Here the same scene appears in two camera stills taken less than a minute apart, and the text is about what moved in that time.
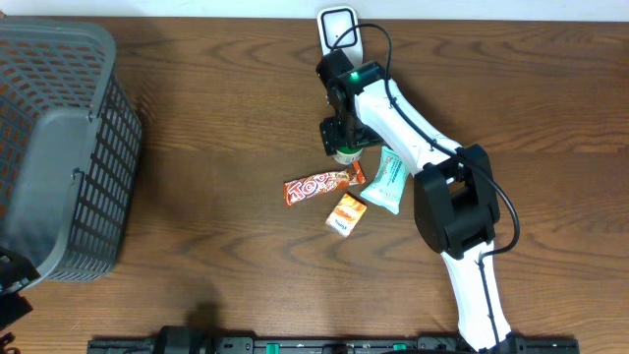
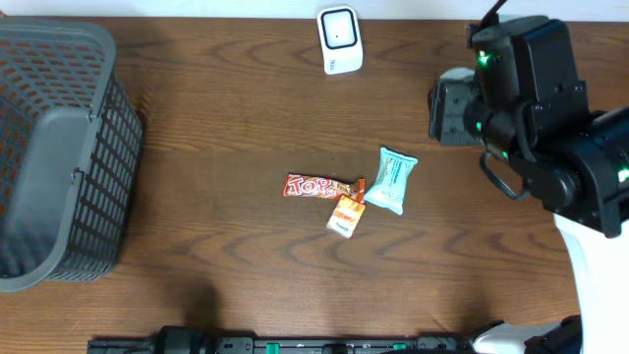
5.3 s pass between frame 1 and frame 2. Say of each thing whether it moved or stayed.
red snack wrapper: moved
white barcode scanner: stayed
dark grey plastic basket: stayed
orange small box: stayed
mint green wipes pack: stayed
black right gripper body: moved
